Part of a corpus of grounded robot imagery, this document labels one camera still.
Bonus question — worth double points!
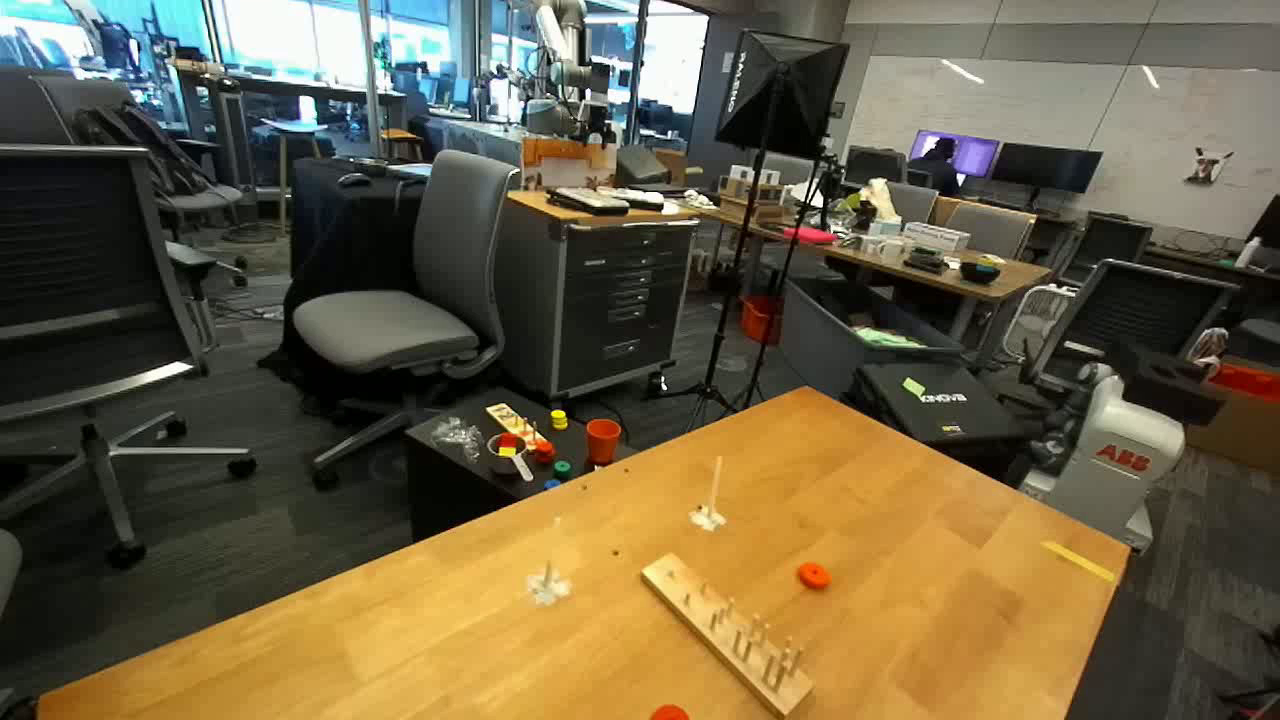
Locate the long wooden desk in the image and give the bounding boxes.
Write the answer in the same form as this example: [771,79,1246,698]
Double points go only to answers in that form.
[710,196,1057,307]

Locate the red bucket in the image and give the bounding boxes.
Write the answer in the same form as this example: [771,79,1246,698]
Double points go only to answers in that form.
[739,294,778,344]

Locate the wooden peg stand board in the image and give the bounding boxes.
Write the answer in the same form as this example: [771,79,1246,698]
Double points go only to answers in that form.
[640,550,810,717]

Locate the yellow tape strip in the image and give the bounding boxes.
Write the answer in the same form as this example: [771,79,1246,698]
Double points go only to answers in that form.
[1041,540,1118,583]

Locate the black toolbox case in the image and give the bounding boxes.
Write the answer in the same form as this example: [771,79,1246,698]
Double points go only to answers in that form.
[850,361,1025,445]

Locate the orange cup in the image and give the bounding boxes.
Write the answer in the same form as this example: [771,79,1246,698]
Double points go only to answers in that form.
[583,416,624,464]

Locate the black low side table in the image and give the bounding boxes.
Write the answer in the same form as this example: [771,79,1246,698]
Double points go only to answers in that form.
[404,389,586,537]

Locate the grey office chair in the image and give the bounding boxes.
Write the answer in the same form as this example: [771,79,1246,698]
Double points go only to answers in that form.
[293,150,514,489]

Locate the black mesh office chair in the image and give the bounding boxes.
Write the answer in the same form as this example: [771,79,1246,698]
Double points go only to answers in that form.
[0,142,254,566]

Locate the white ABB robot base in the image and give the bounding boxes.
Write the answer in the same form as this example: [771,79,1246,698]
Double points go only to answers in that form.
[1019,364,1182,550]

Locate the clear acrylic peg stand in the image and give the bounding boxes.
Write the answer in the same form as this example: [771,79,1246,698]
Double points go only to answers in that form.
[527,520,572,609]
[689,455,727,530]

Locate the orange ring mid table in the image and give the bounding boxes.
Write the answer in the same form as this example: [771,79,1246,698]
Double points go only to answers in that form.
[796,565,833,590]

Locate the grey rolling cabinet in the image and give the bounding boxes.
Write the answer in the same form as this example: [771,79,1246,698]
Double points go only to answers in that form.
[496,192,699,401]

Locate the black softbox light stand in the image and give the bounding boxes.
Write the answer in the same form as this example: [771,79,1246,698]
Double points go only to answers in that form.
[642,27,847,411]

